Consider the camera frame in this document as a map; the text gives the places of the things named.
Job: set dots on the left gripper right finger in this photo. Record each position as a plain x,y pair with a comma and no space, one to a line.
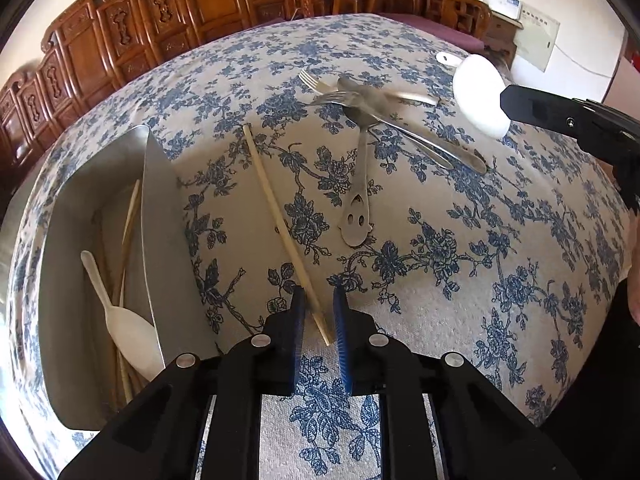
341,320

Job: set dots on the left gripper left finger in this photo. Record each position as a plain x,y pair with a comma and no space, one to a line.
297,323

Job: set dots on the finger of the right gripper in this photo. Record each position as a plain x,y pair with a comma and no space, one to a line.
545,110

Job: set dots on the pale chopstick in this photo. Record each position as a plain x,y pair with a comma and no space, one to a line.
119,287
325,329

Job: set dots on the large white ceramic spoon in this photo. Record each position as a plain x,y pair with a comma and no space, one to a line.
477,86

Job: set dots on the metal rectangular tray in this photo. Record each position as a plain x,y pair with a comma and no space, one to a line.
78,354

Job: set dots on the steel fork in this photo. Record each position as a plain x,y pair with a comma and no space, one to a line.
381,112
320,87

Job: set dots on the blue floral tablecloth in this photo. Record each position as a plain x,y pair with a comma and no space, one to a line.
515,268

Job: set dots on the carved wooden bench back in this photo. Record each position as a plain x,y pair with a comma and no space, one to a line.
95,47

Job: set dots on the white wall panel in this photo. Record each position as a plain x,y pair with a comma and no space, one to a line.
536,39

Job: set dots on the steel smiley handle spoon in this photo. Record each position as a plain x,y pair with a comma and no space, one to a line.
355,222

